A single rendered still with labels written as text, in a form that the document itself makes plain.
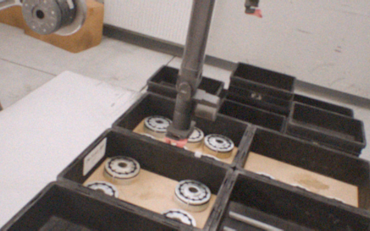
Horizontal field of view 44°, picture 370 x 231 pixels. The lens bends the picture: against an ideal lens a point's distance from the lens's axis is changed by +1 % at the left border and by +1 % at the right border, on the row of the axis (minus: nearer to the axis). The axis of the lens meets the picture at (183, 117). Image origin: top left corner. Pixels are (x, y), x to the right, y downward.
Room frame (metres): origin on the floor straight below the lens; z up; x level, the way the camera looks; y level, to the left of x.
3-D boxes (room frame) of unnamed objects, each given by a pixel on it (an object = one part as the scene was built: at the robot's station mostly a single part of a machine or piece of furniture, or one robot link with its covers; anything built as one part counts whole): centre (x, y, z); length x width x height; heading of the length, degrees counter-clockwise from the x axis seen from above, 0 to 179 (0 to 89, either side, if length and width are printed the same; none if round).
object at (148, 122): (1.37, 0.08, 0.86); 0.10 x 0.10 x 0.01
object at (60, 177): (0.98, 0.06, 0.92); 0.40 x 0.30 x 0.02; 77
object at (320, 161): (1.18, -0.40, 0.87); 0.40 x 0.30 x 0.11; 77
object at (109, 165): (1.07, 0.15, 0.86); 0.10 x 0.10 x 0.01
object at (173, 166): (0.98, 0.06, 0.87); 0.40 x 0.30 x 0.11; 77
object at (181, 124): (1.20, 0.00, 0.98); 0.10 x 0.07 x 0.07; 166
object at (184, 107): (1.20, 0.00, 1.04); 0.07 x 0.06 x 0.07; 79
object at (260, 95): (2.68, -0.45, 0.37); 0.40 x 0.30 x 0.45; 79
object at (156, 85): (2.36, 0.02, 0.37); 0.40 x 0.30 x 0.45; 79
